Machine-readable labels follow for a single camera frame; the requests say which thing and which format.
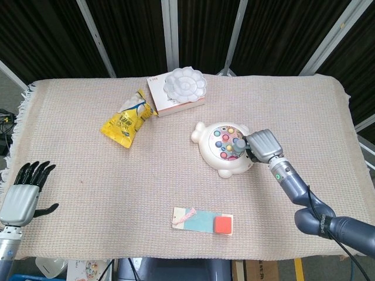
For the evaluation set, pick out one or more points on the brown cardboard box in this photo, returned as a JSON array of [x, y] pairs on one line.
[[257, 270]]

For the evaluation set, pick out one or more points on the white plastic appliance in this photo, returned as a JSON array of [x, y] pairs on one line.
[[49, 267]]

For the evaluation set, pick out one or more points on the blue plastic bin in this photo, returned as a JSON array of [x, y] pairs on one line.
[[23, 277]]

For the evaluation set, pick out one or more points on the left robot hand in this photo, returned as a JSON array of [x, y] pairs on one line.
[[17, 205]]

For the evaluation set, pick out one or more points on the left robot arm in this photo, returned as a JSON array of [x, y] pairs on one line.
[[7, 248]]

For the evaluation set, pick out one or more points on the white flower-shaped paint palette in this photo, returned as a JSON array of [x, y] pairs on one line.
[[184, 85]]

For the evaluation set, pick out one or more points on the orange-red cube block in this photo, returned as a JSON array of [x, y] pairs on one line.
[[222, 225]]

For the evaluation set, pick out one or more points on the white box with pink edge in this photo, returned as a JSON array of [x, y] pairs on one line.
[[159, 99]]

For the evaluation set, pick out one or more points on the blue card with red eraser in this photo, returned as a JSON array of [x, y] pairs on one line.
[[202, 221]]

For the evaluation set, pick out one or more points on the teal object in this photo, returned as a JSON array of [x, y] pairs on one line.
[[239, 146]]

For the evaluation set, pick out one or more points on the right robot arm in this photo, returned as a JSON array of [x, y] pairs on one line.
[[293, 184]]

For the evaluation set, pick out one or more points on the beige woven tablecloth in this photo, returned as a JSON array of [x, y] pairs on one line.
[[88, 175]]

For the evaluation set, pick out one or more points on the white printed toy box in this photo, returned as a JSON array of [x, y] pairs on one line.
[[88, 270]]

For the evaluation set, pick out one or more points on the white frame post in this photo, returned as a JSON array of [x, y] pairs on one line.
[[170, 32], [96, 38], [13, 76], [331, 41], [366, 124], [234, 38]]

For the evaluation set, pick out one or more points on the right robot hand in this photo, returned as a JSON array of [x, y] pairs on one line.
[[265, 145]]

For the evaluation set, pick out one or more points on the black pleated curtain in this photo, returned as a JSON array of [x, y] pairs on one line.
[[137, 35]]

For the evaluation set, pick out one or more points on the yellow snack bag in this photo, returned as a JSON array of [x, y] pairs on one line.
[[123, 128]]

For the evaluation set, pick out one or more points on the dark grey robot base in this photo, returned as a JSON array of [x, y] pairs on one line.
[[175, 269]]

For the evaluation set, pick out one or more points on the white animal-shaped pop-button toy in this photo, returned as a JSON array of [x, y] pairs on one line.
[[214, 158]]

